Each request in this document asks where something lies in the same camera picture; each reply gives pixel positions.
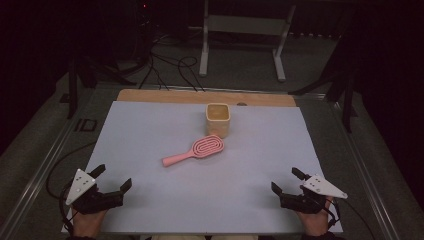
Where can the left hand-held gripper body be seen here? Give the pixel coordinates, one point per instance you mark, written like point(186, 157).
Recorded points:
point(80, 186)

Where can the person's right hand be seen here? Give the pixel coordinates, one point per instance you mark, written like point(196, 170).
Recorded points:
point(316, 224)

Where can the black tripod stand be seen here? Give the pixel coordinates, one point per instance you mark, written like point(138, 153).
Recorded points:
point(343, 86)
point(81, 78)

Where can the white metal stand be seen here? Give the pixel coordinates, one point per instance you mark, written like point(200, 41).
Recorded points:
point(245, 25)

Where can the aluminium frame rail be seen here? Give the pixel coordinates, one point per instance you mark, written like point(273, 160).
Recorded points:
point(361, 166)
point(40, 170)

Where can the beige square cup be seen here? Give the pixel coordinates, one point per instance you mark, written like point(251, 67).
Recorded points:
point(218, 125)

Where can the pink hairbrush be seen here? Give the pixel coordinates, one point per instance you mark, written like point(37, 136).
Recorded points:
point(203, 148)

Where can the person's left hand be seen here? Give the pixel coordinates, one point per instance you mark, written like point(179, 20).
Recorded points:
point(86, 225)

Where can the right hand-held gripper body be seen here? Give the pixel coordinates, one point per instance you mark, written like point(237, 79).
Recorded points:
point(321, 187)

